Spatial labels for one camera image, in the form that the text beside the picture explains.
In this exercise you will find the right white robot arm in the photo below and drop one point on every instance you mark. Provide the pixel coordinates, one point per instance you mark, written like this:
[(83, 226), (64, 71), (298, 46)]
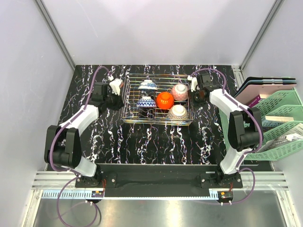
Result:
[(245, 133)]

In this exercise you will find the plain orange bowl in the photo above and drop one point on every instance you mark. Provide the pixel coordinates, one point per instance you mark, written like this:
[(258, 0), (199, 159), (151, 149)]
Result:
[(164, 100)]

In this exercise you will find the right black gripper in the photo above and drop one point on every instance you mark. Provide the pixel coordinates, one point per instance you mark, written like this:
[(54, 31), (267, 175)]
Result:
[(196, 91)]

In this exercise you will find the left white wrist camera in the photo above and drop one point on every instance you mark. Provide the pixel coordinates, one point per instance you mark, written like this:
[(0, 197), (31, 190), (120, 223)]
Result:
[(116, 86)]

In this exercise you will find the blue white floral bowl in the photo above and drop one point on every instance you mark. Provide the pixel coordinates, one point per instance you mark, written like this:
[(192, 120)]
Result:
[(148, 84)]

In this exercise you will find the orange patterned bowl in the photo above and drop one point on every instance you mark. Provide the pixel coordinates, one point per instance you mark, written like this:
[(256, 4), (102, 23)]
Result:
[(179, 92)]

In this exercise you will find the wire dish rack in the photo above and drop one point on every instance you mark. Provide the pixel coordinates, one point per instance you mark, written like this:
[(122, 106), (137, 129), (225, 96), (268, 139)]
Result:
[(165, 82)]

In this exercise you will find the purple book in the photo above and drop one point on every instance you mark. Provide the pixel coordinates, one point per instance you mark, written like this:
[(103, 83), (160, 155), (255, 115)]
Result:
[(257, 100)]

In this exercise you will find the blue zigzag bowl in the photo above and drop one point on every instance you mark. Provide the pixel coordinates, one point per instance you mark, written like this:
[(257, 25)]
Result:
[(146, 102)]

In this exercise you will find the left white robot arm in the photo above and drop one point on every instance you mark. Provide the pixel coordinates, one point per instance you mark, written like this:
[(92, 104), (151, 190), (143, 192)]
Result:
[(63, 146)]

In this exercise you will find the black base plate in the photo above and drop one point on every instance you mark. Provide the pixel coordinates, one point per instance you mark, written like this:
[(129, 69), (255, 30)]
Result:
[(202, 176)]

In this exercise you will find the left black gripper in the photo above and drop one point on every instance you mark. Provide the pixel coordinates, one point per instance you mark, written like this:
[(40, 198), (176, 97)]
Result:
[(120, 104)]

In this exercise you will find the pink folder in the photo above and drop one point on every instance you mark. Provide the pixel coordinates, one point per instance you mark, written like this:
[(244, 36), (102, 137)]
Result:
[(249, 93)]

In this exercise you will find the blue booklet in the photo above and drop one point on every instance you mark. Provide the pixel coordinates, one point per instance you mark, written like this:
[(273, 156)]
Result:
[(268, 124)]

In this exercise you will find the spiral notebook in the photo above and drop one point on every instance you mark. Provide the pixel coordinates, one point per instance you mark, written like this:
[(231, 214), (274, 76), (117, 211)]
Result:
[(292, 135)]

